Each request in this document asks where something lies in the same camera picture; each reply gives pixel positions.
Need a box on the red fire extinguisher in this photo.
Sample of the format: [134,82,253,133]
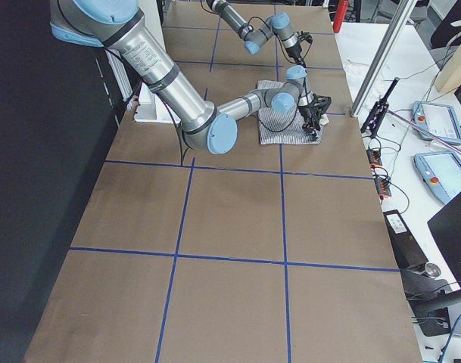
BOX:
[332,0,349,34]

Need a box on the black monitor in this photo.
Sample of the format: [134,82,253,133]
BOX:
[428,192,461,280]

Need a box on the lower blue teach pendant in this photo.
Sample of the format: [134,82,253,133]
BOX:
[413,151,461,204]

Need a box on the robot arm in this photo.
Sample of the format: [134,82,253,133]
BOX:
[206,1,313,67]
[50,1,332,154]

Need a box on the upper blue teach pendant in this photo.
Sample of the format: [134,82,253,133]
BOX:
[412,101,461,145]

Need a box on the blue teach pendant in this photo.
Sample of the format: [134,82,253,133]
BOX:
[412,101,461,145]
[413,151,461,204]

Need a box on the orange black connector hub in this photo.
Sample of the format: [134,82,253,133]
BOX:
[366,147,382,169]
[374,175,391,200]

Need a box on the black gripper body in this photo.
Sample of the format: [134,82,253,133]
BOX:
[298,94,332,131]
[288,32,313,61]

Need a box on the black box with white label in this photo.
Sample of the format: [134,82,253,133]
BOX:
[383,209,428,269]

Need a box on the grey aluminium frame post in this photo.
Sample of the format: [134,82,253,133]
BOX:
[350,0,417,117]

